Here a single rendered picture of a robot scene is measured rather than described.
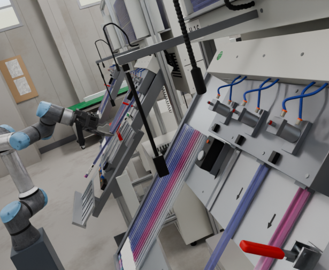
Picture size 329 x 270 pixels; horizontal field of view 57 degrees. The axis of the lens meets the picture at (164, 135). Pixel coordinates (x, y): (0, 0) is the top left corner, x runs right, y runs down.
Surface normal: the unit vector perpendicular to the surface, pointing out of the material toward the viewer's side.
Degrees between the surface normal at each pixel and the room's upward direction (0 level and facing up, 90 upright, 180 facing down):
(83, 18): 90
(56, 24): 90
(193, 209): 90
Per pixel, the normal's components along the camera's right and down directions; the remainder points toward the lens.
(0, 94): 0.38, 0.16
